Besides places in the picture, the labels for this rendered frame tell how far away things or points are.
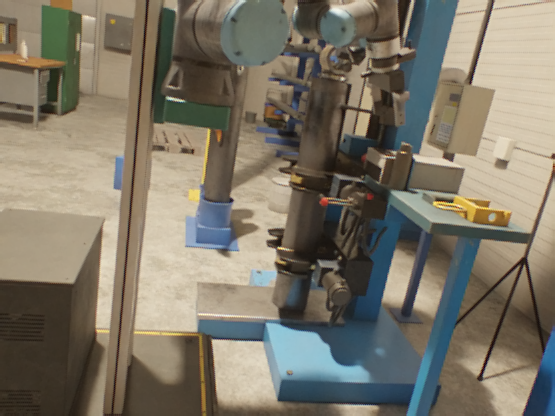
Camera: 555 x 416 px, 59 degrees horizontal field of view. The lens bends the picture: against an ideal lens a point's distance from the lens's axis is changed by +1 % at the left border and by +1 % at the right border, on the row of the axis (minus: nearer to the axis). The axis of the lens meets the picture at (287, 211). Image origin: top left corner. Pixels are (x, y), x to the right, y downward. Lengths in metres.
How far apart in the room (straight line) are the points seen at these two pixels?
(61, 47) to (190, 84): 8.27
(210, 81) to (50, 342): 0.85
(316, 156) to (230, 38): 1.59
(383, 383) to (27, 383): 1.59
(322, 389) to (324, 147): 1.21
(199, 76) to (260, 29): 0.23
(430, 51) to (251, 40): 1.75
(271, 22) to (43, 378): 1.16
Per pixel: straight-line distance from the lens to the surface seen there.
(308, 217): 2.67
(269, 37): 1.11
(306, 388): 2.45
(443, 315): 2.06
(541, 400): 2.36
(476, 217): 1.96
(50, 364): 1.60
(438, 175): 2.39
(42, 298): 1.50
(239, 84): 3.82
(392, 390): 2.61
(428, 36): 2.73
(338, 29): 1.31
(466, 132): 3.11
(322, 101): 2.57
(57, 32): 9.49
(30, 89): 8.08
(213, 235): 4.02
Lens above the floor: 1.50
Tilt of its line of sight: 16 degrees down
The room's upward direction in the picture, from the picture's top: 10 degrees clockwise
